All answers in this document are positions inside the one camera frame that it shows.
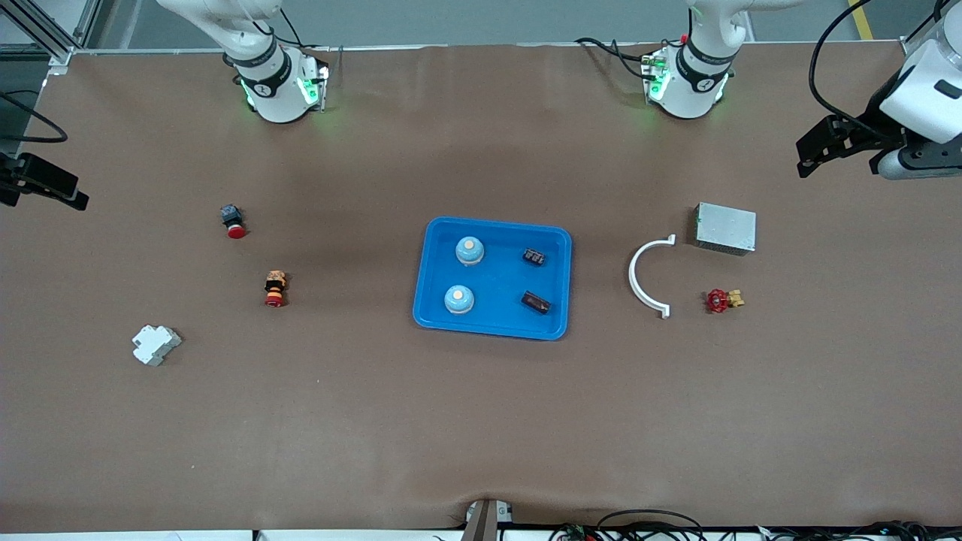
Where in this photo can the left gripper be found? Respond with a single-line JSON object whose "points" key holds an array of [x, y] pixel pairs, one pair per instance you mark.
{"points": [[872, 128]]}

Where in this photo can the blue bell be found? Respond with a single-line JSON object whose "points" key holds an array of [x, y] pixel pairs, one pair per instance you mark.
{"points": [[458, 300], [470, 252]]}

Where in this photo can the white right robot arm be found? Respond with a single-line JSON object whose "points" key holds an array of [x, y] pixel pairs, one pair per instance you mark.
{"points": [[282, 98]]}

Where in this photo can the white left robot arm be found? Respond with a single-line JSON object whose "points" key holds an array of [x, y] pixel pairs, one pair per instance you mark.
{"points": [[688, 98]]}

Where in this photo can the blue plastic tray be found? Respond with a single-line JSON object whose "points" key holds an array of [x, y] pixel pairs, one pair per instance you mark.
{"points": [[496, 282]]}

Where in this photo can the silver metal power supply box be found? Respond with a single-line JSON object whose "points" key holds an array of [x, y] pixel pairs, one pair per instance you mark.
{"points": [[724, 228]]}

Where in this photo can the black red emergency stop button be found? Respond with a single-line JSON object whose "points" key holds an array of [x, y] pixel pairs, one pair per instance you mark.
{"points": [[233, 219]]}

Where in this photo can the white circuit breaker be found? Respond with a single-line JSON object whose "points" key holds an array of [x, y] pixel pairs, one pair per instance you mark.
{"points": [[155, 345]]}

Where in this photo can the red yellow push button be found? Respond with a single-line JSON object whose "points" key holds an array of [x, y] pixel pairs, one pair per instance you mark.
{"points": [[275, 289]]}

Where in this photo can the white curved pipe clamp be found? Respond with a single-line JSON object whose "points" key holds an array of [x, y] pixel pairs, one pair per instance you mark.
{"points": [[635, 282]]}

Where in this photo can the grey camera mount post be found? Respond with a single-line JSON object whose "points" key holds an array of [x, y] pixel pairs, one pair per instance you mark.
{"points": [[485, 522]]}

